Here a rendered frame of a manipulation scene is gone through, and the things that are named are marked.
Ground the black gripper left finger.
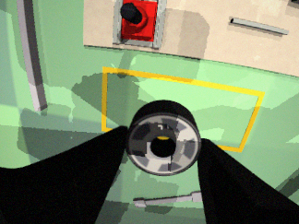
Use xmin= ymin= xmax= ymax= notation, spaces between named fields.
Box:
xmin=0 ymin=125 xmax=127 ymax=224

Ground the black rubber tyre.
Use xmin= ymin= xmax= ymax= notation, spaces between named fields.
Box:
xmin=125 ymin=100 xmax=202 ymax=176

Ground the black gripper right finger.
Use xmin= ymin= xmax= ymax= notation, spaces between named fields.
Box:
xmin=197 ymin=138 xmax=299 ymax=224

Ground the yellow rectangular outline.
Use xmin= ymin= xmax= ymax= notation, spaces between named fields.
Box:
xmin=102 ymin=66 xmax=266 ymax=152

